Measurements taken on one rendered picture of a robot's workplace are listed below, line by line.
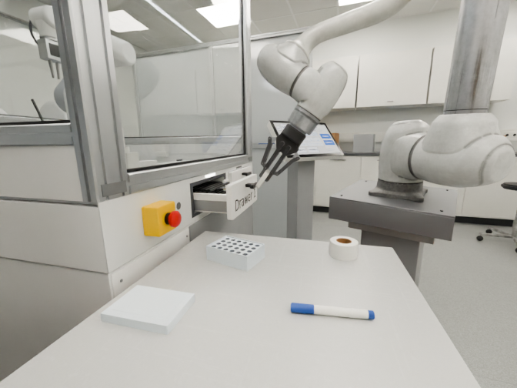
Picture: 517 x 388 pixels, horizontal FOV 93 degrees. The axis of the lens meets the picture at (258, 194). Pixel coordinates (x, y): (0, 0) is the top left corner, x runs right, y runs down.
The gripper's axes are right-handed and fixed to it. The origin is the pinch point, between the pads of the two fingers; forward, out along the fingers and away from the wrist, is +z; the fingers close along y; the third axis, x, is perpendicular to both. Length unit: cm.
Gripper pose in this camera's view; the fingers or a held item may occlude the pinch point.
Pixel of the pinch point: (262, 178)
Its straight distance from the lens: 85.9
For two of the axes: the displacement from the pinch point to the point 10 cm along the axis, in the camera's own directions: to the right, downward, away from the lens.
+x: -2.6, 2.0, -9.4
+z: -5.4, 7.8, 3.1
